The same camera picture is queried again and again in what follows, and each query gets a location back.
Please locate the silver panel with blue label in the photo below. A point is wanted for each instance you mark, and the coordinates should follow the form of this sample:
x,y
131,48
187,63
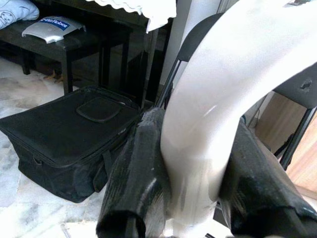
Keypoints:
x,y
49,31

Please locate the black piano bench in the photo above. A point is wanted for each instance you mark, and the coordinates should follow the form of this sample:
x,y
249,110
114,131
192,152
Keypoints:
x,y
74,49

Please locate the white lace cloth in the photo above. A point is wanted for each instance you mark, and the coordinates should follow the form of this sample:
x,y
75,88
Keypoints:
x,y
153,12

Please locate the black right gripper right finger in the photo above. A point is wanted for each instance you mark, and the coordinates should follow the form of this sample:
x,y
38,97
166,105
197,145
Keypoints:
x,y
260,188

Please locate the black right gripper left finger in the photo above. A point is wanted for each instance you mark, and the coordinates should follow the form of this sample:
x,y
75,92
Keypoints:
x,y
128,178

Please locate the black folding chair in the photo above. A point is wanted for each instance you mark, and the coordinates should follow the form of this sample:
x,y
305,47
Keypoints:
x,y
292,91

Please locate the light blue pillow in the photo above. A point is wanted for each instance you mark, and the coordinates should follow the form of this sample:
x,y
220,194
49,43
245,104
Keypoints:
x,y
15,12

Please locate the black soft case bag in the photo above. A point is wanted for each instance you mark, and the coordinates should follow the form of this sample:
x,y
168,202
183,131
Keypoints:
x,y
62,138

